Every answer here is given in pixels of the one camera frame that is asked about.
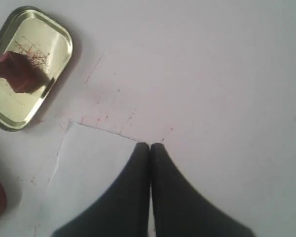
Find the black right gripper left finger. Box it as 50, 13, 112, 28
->
52, 142, 150, 237

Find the white paper sheet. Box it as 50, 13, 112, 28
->
42, 123, 140, 235

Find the gold tin lid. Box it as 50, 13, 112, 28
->
0, 6, 73, 131

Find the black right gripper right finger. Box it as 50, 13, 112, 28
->
150, 143, 254, 237

